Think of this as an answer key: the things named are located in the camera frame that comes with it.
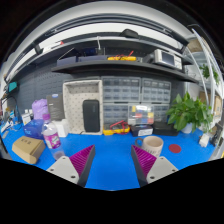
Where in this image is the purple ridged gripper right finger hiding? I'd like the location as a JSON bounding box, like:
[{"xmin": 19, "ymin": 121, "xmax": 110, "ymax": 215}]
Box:
[{"xmin": 131, "ymin": 145, "xmax": 178, "ymax": 187}]

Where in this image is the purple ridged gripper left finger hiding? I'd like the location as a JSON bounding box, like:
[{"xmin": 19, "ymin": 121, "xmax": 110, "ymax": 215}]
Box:
[{"xmin": 47, "ymin": 145, "xmax": 95, "ymax": 187}]

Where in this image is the clear water bottle pink label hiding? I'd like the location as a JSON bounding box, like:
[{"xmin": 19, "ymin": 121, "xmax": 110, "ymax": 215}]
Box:
[{"xmin": 42, "ymin": 113, "xmax": 65, "ymax": 160}]

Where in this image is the beige ceramic mug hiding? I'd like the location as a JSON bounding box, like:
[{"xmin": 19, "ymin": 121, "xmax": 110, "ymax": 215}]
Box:
[{"xmin": 135, "ymin": 136, "xmax": 164, "ymax": 157}]

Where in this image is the red round coaster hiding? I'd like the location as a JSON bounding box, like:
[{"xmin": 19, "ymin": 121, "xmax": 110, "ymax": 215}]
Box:
[{"xmin": 169, "ymin": 144, "xmax": 181, "ymax": 153}]

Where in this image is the black box white label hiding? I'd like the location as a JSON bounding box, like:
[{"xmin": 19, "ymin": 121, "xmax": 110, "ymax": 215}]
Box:
[{"xmin": 130, "ymin": 125, "xmax": 153, "ymax": 137}]

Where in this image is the black flat box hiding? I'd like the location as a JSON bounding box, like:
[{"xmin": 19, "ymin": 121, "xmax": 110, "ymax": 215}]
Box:
[{"xmin": 153, "ymin": 122, "xmax": 178, "ymax": 136}]

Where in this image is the small white box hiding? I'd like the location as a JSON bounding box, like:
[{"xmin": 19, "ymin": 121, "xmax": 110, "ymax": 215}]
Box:
[{"xmin": 54, "ymin": 119, "xmax": 69, "ymax": 137}]

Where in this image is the yellow red multimeter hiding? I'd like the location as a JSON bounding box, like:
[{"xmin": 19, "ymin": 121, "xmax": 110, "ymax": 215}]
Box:
[{"xmin": 103, "ymin": 120, "xmax": 130, "ymax": 136}]

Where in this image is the brown cardboard box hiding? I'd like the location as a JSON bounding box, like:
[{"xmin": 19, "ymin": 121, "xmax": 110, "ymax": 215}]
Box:
[{"xmin": 12, "ymin": 136, "xmax": 45, "ymax": 164}]

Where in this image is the clear colourful parts case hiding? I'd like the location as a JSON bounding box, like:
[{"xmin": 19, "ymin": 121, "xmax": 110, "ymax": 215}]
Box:
[{"xmin": 128, "ymin": 104, "xmax": 154, "ymax": 125}]

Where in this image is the blue plastic box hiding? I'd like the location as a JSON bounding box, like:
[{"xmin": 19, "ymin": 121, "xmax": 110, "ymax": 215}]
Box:
[{"xmin": 23, "ymin": 119, "xmax": 43, "ymax": 139}]

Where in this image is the black rectangular speaker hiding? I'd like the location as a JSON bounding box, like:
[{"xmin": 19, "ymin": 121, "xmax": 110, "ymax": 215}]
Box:
[{"xmin": 83, "ymin": 100, "xmax": 100, "ymax": 132}]

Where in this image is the white power adapter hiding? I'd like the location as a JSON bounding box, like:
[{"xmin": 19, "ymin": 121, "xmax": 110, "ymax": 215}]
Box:
[{"xmin": 199, "ymin": 134, "xmax": 210, "ymax": 147}]

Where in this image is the green potted plant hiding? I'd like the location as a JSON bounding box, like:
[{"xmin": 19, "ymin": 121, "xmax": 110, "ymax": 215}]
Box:
[{"xmin": 166, "ymin": 93, "xmax": 213, "ymax": 133}]

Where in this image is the beige pegboard tray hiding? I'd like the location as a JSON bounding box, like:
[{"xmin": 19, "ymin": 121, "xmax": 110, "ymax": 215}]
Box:
[{"xmin": 63, "ymin": 80, "xmax": 103, "ymax": 135}]

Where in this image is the dark grey booklet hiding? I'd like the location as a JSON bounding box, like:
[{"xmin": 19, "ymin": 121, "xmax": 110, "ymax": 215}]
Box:
[{"xmin": 46, "ymin": 94, "xmax": 65, "ymax": 121}]

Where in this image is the purple plastic bag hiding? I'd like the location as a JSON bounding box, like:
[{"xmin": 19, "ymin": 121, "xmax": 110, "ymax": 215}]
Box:
[{"xmin": 32, "ymin": 99, "xmax": 48, "ymax": 119}]

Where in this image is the grey drawer organizer right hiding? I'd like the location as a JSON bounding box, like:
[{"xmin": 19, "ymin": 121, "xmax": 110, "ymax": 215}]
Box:
[{"xmin": 142, "ymin": 78, "xmax": 171, "ymax": 103}]

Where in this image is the grey drawer organizer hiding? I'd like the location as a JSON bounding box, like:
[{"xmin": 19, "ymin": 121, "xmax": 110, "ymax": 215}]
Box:
[
  {"xmin": 102, "ymin": 76, "xmax": 140, "ymax": 102},
  {"xmin": 142, "ymin": 78, "xmax": 171, "ymax": 103}
]

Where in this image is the grey drawer organizer left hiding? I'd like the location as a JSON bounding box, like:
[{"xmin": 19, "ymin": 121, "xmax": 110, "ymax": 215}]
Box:
[{"xmin": 102, "ymin": 76, "xmax": 140, "ymax": 102}]

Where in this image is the dark grey shelf board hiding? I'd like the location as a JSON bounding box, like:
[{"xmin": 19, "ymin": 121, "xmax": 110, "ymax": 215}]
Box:
[{"xmin": 51, "ymin": 60, "xmax": 199, "ymax": 83}]

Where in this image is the white oscilloscope instrument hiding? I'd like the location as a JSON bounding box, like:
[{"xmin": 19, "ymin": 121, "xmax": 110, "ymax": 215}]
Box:
[{"xmin": 154, "ymin": 49, "xmax": 182, "ymax": 70}]

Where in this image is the yellow tool on shelf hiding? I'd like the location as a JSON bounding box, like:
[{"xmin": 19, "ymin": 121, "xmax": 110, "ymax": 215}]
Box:
[{"xmin": 107, "ymin": 51, "xmax": 137, "ymax": 61}]

